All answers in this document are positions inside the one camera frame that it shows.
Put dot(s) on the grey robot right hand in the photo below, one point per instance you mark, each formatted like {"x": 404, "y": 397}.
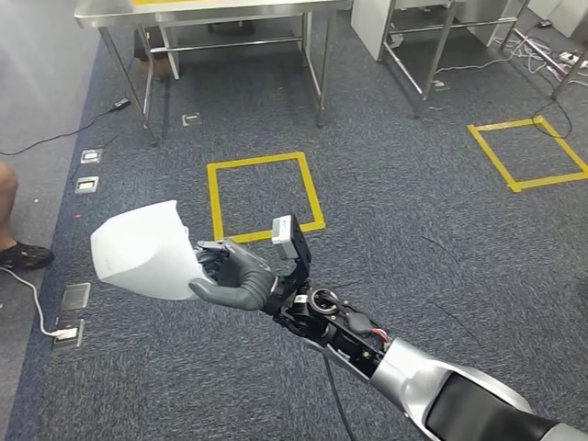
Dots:
{"x": 238, "y": 280}

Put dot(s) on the white plastic car part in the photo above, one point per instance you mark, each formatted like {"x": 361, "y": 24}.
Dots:
{"x": 147, "y": 252}

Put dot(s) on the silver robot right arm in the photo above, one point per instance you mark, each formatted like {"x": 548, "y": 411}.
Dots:
{"x": 414, "y": 371}

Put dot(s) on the stainless steel workbench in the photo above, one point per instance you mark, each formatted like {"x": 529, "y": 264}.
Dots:
{"x": 229, "y": 12}

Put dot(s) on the yellow floor tape square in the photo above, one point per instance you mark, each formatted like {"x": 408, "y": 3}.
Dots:
{"x": 213, "y": 201}
{"x": 491, "y": 155}

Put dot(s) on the steel floor outlet plate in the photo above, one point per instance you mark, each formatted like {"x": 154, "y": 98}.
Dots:
{"x": 91, "y": 156}
{"x": 192, "y": 119}
{"x": 87, "y": 185}
{"x": 439, "y": 85}
{"x": 68, "y": 335}
{"x": 75, "y": 296}

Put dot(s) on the stainless steel table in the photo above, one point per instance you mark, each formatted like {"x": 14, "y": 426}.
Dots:
{"x": 435, "y": 61}

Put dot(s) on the white power strip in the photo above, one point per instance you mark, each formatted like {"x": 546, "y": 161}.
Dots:
{"x": 569, "y": 58}

